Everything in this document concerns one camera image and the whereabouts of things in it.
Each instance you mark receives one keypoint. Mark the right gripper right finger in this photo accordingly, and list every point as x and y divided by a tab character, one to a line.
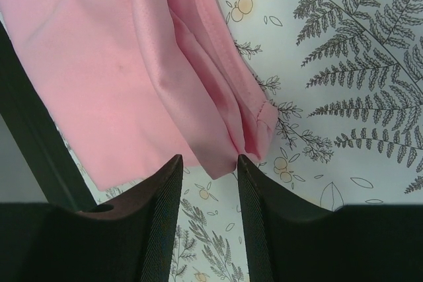
283	234

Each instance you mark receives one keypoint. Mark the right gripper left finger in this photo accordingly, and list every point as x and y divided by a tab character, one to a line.
131	236

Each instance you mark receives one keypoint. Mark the pink t shirt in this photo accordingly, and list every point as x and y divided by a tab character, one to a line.
131	83

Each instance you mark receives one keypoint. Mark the floral table mat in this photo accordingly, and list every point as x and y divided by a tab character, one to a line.
346	79

